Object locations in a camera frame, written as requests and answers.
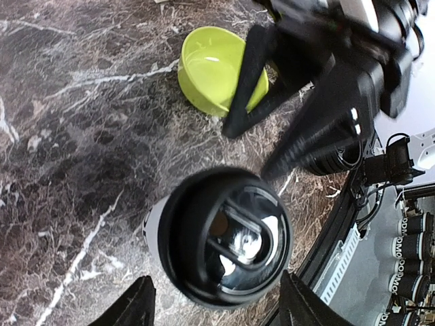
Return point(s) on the white paper cup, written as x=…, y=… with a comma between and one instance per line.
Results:
x=150, y=227

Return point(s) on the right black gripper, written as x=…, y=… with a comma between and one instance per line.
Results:
x=339, y=112

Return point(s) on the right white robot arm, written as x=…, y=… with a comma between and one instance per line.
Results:
x=355, y=55

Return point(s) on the grey slotted cable duct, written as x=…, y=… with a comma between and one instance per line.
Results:
x=337, y=265

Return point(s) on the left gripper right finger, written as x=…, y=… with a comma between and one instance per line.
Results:
x=298, y=305

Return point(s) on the black table edge rail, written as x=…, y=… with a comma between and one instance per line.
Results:
x=322, y=211

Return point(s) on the stack of black lids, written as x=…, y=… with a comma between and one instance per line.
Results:
x=342, y=159

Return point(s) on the black plastic cup lid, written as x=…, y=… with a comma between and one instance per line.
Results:
x=224, y=238

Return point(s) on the green bowl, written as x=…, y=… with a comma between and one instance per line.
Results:
x=208, y=69

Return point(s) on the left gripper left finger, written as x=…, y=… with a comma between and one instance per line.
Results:
x=135, y=307

